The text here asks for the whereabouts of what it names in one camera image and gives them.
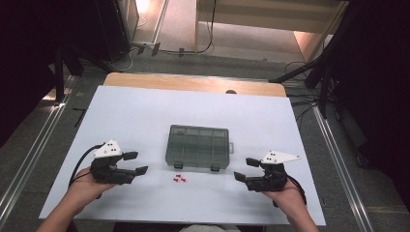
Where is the hand-held gripper black cable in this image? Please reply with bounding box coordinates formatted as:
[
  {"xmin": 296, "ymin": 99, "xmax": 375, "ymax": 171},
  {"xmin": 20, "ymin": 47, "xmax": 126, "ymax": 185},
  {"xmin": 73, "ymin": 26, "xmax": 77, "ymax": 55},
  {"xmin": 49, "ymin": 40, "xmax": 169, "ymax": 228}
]
[
  {"xmin": 286, "ymin": 174, "xmax": 308, "ymax": 207},
  {"xmin": 68, "ymin": 142, "xmax": 106, "ymax": 188}
]

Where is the white cable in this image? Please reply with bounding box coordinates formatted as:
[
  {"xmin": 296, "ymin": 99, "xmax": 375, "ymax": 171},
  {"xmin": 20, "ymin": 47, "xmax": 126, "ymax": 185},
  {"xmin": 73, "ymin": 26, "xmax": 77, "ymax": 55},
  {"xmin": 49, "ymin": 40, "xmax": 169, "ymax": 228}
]
[{"xmin": 107, "ymin": 46, "xmax": 134, "ymax": 73}]

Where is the black metal stand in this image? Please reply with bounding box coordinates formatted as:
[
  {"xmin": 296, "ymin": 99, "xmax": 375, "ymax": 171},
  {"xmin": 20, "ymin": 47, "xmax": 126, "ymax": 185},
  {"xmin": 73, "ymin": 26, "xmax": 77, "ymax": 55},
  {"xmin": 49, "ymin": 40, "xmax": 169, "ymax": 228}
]
[
  {"xmin": 269, "ymin": 32, "xmax": 342, "ymax": 120},
  {"xmin": 52, "ymin": 44, "xmax": 85, "ymax": 107}
]

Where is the right hand-held gripper black cable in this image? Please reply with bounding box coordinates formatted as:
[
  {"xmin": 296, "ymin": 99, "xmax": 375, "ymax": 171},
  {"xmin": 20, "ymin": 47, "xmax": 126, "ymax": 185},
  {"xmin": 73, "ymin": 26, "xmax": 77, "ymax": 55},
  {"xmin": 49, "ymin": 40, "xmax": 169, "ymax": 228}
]
[{"xmin": 286, "ymin": 174, "xmax": 308, "ymax": 207}]

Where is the left hand-held gripper black cable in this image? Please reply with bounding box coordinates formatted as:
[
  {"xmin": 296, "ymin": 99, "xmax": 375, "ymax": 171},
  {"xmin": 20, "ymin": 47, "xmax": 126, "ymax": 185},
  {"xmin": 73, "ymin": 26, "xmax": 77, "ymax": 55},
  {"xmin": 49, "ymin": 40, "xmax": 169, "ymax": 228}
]
[{"xmin": 68, "ymin": 142, "xmax": 106, "ymax": 188}]

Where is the white board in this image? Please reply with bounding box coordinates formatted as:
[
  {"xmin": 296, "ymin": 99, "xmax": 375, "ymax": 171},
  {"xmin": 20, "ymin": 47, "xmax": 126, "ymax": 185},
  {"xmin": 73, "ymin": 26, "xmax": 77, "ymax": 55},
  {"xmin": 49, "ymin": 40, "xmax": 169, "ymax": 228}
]
[{"xmin": 38, "ymin": 84, "xmax": 327, "ymax": 226}]

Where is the grey clear compartment box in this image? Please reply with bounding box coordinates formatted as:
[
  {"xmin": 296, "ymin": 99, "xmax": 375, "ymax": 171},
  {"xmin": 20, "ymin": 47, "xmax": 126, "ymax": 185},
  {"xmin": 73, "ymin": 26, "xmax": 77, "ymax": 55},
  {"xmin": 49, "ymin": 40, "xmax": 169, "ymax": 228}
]
[{"xmin": 164, "ymin": 124, "xmax": 235, "ymax": 172}]

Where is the long black cable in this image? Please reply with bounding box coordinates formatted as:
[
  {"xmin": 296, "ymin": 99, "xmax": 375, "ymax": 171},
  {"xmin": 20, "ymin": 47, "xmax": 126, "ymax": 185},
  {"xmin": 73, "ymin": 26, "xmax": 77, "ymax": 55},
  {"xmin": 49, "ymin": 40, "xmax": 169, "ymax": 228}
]
[{"xmin": 160, "ymin": 0, "xmax": 218, "ymax": 56}]

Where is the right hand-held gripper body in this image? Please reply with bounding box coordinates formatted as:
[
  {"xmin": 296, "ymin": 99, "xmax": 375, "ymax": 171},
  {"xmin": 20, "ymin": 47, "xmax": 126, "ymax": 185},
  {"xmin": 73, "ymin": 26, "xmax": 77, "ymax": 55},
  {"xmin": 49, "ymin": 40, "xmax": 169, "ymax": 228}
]
[{"xmin": 245, "ymin": 150, "xmax": 302, "ymax": 193}]

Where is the person's right hand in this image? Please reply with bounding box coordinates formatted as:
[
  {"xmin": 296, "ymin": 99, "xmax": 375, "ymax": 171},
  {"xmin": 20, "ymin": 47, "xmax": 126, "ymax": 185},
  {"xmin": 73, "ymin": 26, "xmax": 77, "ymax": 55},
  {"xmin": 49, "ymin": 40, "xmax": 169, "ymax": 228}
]
[{"xmin": 261, "ymin": 180, "xmax": 308, "ymax": 221}]

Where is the wooden table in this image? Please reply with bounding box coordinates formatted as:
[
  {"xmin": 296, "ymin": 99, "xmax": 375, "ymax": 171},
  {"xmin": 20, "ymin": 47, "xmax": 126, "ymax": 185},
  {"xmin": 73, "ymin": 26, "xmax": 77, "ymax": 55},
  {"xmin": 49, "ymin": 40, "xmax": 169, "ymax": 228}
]
[{"xmin": 102, "ymin": 72, "xmax": 288, "ymax": 99}]

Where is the dark curtain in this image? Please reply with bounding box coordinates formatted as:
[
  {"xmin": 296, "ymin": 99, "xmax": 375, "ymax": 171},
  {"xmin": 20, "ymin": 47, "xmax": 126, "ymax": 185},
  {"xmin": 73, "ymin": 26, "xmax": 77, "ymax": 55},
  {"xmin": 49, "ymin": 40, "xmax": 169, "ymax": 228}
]
[
  {"xmin": 0, "ymin": 0, "xmax": 98, "ymax": 148},
  {"xmin": 322, "ymin": 0, "xmax": 410, "ymax": 211}
]

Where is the aluminium floor rail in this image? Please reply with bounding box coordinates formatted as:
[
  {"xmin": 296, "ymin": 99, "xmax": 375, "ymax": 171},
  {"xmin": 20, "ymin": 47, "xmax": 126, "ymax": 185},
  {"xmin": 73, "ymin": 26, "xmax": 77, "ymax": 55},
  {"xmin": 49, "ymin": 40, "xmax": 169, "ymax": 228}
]
[
  {"xmin": 150, "ymin": 0, "xmax": 171, "ymax": 45},
  {"xmin": 0, "ymin": 74, "xmax": 80, "ymax": 223},
  {"xmin": 311, "ymin": 105, "xmax": 376, "ymax": 232}
]

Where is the person's left hand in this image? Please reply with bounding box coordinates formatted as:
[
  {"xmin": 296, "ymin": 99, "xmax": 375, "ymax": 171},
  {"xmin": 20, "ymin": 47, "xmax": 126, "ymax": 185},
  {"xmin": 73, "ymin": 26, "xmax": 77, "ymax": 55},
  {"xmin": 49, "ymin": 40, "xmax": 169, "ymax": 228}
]
[{"xmin": 66, "ymin": 166, "xmax": 116, "ymax": 214}]

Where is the black cabinet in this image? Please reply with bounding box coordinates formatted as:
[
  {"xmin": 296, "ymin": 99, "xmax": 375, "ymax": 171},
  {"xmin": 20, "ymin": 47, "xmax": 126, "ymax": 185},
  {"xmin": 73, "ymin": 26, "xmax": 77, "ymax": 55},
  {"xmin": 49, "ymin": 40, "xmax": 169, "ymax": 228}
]
[{"xmin": 93, "ymin": 0, "xmax": 140, "ymax": 63}]

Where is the person's grey clothing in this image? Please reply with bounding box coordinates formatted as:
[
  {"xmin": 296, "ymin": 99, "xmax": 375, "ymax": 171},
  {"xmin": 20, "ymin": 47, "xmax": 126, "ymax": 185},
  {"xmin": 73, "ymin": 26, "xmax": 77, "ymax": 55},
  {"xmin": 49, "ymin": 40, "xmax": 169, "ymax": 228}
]
[{"xmin": 178, "ymin": 224, "xmax": 241, "ymax": 232}]

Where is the pale wooden furniture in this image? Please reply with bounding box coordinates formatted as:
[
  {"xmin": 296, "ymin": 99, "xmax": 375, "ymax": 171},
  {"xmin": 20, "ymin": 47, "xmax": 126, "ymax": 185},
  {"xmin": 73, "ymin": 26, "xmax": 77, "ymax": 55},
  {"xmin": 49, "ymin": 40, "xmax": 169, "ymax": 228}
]
[{"xmin": 193, "ymin": 0, "xmax": 350, "ymax": 65}]

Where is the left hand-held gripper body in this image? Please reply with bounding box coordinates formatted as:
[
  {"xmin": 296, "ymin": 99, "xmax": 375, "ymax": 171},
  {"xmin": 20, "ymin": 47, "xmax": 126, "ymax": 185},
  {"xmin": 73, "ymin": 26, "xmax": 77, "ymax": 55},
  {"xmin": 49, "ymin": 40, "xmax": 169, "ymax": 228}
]
[{"xmin": 90, "ymin": 139, "xmax": 137, "ymax": 186}]

